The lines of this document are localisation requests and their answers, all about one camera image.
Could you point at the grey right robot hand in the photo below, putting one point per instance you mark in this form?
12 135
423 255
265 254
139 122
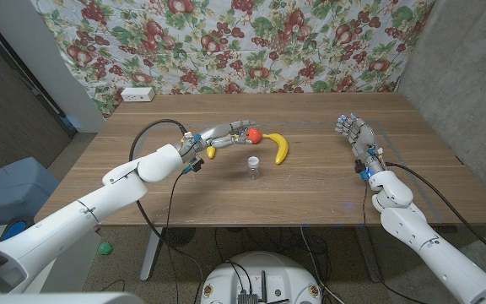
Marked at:
363 137

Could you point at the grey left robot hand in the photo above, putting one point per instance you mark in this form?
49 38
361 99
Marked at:
222 135

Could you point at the clear medicine bottle white cap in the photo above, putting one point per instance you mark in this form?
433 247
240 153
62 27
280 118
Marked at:
254 169

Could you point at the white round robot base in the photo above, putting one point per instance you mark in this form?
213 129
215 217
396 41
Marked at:
285 278

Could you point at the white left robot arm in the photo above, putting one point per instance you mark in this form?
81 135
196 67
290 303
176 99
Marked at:
57 228

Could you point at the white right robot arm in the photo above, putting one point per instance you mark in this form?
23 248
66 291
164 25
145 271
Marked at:
416 228

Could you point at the red apple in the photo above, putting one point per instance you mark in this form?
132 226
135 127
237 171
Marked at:
255 136

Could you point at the yellow banana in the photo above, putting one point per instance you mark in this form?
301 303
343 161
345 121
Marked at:
283 148
211 153

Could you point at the floral fruit print backdrop cloth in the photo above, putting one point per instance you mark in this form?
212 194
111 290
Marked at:
234 46

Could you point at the white power outlet box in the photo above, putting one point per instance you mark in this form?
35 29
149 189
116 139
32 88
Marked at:
137 94

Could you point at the round black floor disc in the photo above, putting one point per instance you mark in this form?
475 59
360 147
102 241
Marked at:
179 236

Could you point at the grey table leg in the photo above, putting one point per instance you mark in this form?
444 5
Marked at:
152 253
367 253

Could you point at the small green ball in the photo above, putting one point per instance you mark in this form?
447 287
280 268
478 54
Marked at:
105 248

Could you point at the grey-blue plastic bin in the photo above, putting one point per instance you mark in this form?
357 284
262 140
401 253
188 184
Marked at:
11 190

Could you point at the blue foot pedal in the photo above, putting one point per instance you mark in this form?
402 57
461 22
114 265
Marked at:
15 230

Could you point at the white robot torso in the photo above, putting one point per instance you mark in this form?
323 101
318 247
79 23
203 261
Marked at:
57 299

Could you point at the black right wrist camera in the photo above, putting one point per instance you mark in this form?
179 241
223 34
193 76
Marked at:
359 166

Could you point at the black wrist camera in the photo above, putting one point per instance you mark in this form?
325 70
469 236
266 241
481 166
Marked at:
359 166
196 164

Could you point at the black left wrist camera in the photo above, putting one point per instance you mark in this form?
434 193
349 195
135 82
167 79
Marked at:
196 164

